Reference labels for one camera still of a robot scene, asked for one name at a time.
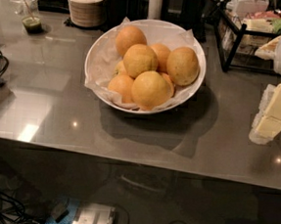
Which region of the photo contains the orange behind front orange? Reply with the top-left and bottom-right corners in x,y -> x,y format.
161,72 -> 175,98

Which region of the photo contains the white bowl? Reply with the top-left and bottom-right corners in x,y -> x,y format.
84,19 -> 207,114

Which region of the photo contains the large orange at front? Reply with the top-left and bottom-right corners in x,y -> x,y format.
131,70 -> 172,111

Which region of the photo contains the dark container at back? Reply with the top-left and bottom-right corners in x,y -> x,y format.
180,0 -> 206,43

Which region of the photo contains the small orange at left middle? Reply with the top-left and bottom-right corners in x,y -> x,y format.
114,61 -> 127,75

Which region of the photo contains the white paper liner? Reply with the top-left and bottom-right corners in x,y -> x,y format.
84,20 -> 207,114

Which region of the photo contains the black cylindrical container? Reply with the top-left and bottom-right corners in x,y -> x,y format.
106,0 -> 127,27

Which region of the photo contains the stack of paper bowls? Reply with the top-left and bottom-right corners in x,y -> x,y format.
68,0 -> 106,28

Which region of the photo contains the silver box on floor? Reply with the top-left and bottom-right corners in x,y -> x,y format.
71,202 -> 116,224

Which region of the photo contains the blue cloth on floor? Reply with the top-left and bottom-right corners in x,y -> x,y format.
44,198 -> 79,224

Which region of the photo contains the plastic cup with green sauce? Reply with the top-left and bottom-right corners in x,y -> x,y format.
10,0 -> 43,35

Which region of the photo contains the black wire rack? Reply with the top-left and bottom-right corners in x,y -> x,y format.
213,10 -> 276,75

